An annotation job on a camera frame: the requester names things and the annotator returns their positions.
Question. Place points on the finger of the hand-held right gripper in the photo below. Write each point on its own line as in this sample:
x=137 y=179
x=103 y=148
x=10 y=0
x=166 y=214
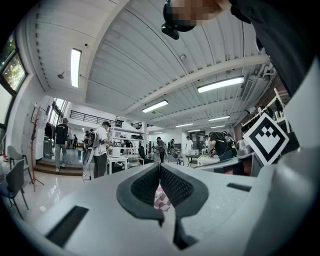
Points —
x=232 y=162

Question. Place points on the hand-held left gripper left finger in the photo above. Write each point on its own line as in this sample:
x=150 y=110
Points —
x=105 y=225

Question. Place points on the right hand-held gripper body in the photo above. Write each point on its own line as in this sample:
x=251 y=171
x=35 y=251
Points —
x=266 y=147

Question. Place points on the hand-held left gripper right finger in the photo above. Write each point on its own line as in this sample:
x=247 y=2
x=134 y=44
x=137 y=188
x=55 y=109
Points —
x=220 y=212

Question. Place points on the long ceiling light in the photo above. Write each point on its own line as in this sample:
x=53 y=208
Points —
x=75 y=67
x=219 y=118
x=184 y=125
x=155 y=106
x=220 y=84

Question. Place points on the red white checkered tablecloth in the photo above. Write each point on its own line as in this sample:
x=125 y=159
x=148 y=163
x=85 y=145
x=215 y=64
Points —
x=162 y=200

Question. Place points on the white table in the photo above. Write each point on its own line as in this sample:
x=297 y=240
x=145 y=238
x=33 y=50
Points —
x=117 y=162

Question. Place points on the wooden steps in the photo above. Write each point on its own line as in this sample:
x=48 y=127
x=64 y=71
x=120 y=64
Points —
x=58 y=168

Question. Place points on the white microwave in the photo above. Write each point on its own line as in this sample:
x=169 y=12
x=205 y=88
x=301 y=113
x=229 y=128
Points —
x=113 y=151

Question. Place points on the white shelf unit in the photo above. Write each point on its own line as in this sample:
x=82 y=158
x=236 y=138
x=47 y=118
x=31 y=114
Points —
x=127 y=136

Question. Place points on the dark grey chair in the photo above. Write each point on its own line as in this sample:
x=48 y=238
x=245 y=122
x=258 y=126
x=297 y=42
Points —
x=15 y=182

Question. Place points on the red coat rack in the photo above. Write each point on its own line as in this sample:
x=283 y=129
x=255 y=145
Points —
x=35 y=150

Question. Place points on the person's black shirt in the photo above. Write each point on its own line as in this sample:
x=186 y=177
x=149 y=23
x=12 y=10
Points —
x=277 y=37

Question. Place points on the light grey chair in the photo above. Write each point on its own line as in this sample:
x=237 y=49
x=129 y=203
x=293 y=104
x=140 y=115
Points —
x=15 y=153

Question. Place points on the window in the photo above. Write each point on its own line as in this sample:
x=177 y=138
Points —
x=12 y=67

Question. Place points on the white wall shelf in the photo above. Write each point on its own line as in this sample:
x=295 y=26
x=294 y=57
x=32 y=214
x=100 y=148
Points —
x=273 y=110

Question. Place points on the black head-worn camera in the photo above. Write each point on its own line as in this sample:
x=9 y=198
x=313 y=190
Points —
x=170 y=30

